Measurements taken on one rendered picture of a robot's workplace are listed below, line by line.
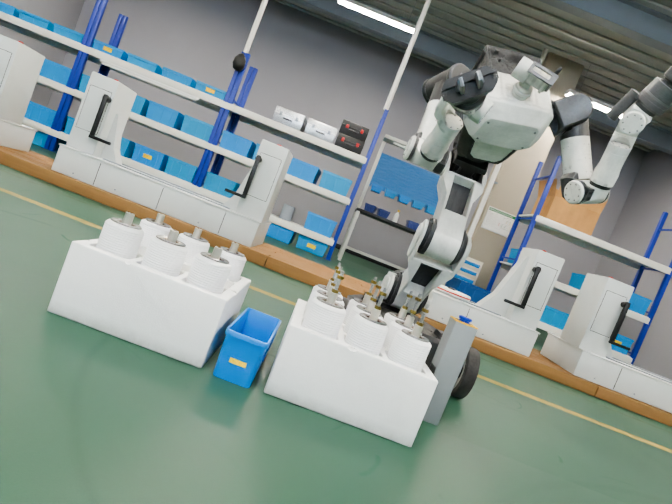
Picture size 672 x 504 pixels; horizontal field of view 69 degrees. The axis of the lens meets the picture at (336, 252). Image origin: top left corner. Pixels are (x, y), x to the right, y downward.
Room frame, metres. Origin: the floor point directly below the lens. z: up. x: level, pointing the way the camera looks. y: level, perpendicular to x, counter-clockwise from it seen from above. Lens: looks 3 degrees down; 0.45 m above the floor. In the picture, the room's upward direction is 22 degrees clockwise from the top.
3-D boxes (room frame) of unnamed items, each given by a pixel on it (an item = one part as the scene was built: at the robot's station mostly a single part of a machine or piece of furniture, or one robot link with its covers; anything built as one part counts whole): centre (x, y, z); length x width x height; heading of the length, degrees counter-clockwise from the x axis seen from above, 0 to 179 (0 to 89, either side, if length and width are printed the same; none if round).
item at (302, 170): (6.21, 0.75, 0.90); 0.50 x 0.38 x 0.21; 0
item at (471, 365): (1.85, -0.62, 0.10); 0.20 x 0.05 x 0.20; 1
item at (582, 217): (6.33, -2.51, 1.70); 0.71 x 0.54 x 0.51; 95
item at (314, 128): (6.18, 0.72, 1.42); 0.42 x 0.37 x 0.20; 4
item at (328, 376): (1.37, -0.15, 0.09); 0.39 x 0.39 x 0.18; 3
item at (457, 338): (1.46, -0.43, 0.16); 0.07 x 0.07 x 0.31; 3
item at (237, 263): (1.47, 0.29, 0.16); 0.10 x 0.10 x 0.18
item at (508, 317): (3.63, -1.10, 0.45); 0.82 x 0.57 x 0.74; 91
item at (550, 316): (6.28, -2.78, 0.36); 0.50 x 0.38 x 0.21; 2
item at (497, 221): (7.50, -2.15, 1.38); 0.49 x 0.01 x 0.35; 91
